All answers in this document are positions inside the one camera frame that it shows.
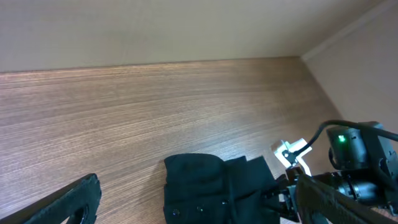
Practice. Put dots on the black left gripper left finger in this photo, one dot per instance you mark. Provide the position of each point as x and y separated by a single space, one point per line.
75 203

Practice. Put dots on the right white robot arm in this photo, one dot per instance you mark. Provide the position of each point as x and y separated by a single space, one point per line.
365 176

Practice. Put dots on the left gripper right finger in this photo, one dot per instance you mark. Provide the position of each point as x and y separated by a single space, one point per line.
319 203

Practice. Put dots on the black t-shirt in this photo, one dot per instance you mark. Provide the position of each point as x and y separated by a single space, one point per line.
204 189

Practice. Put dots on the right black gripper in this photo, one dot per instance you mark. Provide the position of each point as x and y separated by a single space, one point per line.
286 187

